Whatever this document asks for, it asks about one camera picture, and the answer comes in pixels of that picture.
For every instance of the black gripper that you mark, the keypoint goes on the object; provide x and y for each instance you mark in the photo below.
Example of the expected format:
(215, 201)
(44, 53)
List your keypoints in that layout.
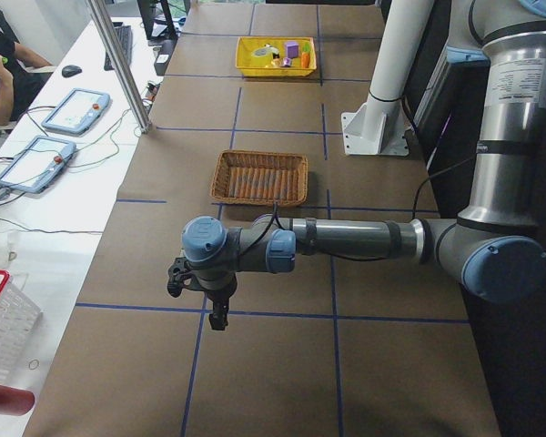
(219, 296)

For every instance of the yellow tape roll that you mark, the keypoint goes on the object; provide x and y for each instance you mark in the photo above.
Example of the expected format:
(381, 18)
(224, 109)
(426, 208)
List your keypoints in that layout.
(261, 52)

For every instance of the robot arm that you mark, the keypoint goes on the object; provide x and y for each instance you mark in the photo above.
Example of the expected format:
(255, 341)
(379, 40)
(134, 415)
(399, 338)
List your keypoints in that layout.
(489, 248)

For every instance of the brown wicker basket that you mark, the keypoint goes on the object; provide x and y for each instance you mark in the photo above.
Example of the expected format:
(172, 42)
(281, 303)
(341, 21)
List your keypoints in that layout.
(258, 178)

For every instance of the yellow wicker basket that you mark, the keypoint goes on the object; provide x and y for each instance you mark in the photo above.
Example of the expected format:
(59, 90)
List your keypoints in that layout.
(250, 66)

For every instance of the red cylinder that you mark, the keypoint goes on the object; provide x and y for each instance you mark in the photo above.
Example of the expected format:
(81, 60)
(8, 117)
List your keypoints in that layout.
(15, 401)

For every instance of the lower teach pendant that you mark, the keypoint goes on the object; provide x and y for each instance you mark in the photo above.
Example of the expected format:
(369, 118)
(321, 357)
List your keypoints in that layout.
(38, 165)

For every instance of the teach pendant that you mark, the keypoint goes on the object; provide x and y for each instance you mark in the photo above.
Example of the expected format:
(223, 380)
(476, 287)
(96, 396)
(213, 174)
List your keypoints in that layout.
(38, 165)
(77, 112)

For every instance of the upper teach pendant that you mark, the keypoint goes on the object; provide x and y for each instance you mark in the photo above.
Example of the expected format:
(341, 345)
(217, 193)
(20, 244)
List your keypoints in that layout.
(77, 112)

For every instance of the white pole with base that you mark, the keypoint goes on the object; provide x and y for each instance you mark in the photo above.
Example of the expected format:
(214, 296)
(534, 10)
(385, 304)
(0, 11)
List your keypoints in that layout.
(377, 128)

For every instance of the toy panda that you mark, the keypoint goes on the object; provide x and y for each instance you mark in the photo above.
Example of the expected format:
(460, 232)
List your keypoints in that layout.
(275, 56)

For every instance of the black power adapter box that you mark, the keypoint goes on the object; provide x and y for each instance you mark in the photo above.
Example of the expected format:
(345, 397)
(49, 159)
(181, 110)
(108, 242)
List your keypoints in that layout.
(164, 54)

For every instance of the orange toy carrot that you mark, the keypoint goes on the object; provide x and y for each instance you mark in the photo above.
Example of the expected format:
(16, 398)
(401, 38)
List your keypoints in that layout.
(305, 56)

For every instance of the purple foam block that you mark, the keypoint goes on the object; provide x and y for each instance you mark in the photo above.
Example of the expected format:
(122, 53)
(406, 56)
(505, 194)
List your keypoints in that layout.
(291, 49)

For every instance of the black computer mouse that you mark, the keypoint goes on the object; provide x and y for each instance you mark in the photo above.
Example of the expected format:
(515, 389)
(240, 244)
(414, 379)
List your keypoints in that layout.
(70, 70)

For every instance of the seated person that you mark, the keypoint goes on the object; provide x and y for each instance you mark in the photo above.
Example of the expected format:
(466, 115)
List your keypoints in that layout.
(18, 88)

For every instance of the aluminium frame post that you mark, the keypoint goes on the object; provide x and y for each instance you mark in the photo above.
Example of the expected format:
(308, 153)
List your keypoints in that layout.
(104, 26)

